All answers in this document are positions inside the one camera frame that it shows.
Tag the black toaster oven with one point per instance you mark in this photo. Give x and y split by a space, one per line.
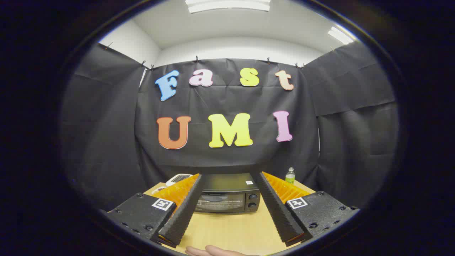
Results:
227 193

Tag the small ceiling light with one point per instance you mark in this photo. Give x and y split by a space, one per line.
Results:
340 35

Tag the long ceiling light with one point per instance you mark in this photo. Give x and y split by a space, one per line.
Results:
227 5

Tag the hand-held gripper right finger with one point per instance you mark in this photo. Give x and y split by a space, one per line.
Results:
277 209

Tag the green drink bottle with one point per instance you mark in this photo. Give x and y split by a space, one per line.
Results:
290 177

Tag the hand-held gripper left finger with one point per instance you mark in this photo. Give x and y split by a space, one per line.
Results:
185 209

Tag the white pop-up toaster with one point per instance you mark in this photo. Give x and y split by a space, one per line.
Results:
178 179

